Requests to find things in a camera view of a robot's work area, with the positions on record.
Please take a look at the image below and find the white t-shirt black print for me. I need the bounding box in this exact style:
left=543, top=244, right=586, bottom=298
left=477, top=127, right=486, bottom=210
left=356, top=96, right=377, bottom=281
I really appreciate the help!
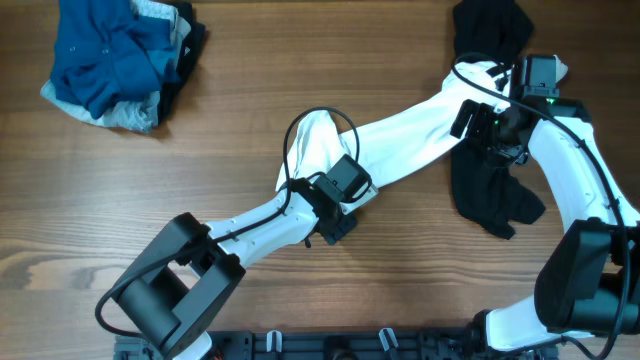
left=287, top=61, right=511, bottom=188

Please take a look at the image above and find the light grey folded garment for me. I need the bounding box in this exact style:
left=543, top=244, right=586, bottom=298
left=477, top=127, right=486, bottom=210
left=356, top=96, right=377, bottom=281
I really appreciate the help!
left=40, top=0, right=191, bottom=133

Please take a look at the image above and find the black garment right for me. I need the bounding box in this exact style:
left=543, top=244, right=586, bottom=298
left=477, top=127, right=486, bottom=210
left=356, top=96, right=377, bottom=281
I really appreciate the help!
left=451, top=0, right=546, bottom=240

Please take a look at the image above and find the blue button shirt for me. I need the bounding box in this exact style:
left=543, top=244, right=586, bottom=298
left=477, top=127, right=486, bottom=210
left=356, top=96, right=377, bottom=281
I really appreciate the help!
left=50, top=0, right=180, bottom=119

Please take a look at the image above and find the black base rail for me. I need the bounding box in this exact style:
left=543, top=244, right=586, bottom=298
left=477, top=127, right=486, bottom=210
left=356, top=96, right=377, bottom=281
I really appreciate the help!
left=113, top=327, right=559, bottom=360

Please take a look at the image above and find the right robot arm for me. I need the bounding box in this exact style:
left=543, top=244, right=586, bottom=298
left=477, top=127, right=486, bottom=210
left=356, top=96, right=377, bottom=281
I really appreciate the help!
left=451, top=96, right=639, bottom=359

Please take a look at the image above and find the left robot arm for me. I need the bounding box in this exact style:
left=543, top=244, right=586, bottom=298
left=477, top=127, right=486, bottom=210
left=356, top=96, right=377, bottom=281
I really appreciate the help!
left=95, top=174, right=377, bottom=359

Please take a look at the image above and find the black folded garment left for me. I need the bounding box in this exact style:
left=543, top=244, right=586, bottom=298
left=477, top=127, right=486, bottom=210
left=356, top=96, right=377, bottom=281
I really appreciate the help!
left=157, top=2, right=206, bottom=123

